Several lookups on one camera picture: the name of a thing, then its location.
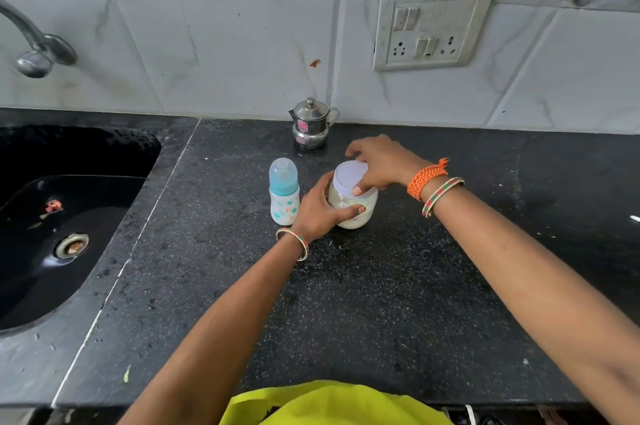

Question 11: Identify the person's left hand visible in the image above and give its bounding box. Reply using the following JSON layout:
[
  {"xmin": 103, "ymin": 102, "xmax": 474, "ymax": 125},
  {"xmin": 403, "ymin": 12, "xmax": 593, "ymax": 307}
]
[{"xmin": 292, "ymin": 171, "xmax": 366, "ymax": 243}]

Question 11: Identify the person's right hand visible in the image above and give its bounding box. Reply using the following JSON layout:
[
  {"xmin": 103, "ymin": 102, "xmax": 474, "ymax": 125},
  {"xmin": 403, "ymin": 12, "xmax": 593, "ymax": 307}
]
[{"xmin": 345, "ymin": 134, "xmax": 432, "ymax": 197}]

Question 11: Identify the clear jar of white powder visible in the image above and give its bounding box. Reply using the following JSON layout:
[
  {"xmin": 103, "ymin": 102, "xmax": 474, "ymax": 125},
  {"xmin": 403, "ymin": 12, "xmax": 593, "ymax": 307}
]
[{"xmin": 327, "ymin": 179, "xmax": 379, "ymax": 230}]

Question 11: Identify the white plastic jar lid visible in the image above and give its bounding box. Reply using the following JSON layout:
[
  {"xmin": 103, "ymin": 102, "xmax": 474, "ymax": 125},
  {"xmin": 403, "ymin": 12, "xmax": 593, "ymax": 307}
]
[{"xmin": 333, "ymin": 160, "xmax": 371, "ymax": 197}]

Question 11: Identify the person's right forearm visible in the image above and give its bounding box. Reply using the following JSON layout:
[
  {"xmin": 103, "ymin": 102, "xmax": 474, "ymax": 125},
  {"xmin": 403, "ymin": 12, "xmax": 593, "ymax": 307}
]
[{"xmin": 425, "ymin": 184, "xmax": 640, "ymax": 425}]

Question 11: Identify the person's left forearm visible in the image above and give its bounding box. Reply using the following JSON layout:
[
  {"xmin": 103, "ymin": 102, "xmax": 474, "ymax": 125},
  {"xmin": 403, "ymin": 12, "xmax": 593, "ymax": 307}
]
[{"xmin": 117, "ymin": 236, "xmax": 307, "ymax": 425}]

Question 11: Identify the beaded bangle with gold edge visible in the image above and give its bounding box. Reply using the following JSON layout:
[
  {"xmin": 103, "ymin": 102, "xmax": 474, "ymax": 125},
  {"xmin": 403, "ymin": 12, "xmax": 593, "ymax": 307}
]
[{"xmin": 275, "ymin": 227, "xmax": 310, "ymax": 262}]

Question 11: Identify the orange thread wristband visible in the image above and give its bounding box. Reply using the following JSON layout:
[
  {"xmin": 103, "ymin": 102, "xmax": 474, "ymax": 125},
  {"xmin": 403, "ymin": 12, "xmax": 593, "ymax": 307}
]
[{"xmin": 407, "ymin": 158, "xmax": 450, "ymax": 202}]

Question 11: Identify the blue baby feeding bottle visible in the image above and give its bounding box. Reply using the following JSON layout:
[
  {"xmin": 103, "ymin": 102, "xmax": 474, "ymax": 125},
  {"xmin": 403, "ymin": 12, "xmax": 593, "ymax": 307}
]
[{"xmin": 269, "ymin": 158, "xmax": 301, "ymax": 226}]

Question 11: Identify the small steel lidded pot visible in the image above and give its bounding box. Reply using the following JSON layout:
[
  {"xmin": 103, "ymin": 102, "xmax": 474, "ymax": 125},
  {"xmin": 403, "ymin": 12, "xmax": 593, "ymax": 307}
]
[{"xmin": 288, "ymin": 97, "xmax": 341, "ymax": 150}]

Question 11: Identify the white electrical switchboard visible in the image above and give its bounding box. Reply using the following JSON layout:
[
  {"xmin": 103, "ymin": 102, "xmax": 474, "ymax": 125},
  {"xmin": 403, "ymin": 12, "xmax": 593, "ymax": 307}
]
[{"xmin": 372, "ymin": 0, "xmax": 496, "ymax": 72}]

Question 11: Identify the yellow-green garment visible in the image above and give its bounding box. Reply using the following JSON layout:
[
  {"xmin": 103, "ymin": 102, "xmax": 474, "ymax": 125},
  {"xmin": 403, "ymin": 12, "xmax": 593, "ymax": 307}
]
[{"xmin": 219, "ymin": 380, "xmax": 455, "ymax": 425}]

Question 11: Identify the steel sink drain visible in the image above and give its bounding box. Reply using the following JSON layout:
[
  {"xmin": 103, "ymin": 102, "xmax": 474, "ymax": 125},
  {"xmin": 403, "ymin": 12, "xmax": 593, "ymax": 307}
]
[{"xmin": 54, "ymin": 233, "xmax": 90, "ymax": 260}]

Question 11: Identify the black kitchen sink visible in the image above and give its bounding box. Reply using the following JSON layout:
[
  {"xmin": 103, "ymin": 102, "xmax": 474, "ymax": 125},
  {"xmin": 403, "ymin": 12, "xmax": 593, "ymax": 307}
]
[{"xmin": 0, "ymin": 125, "xmax": 163, "ymax": 331}]

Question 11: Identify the chrome wall tap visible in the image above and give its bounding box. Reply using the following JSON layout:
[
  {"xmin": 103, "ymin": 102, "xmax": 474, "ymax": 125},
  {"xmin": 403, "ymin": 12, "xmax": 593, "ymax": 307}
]
[{"xmin": 0, "ymin": 0, "xmax": 78, "ymax": 79}]

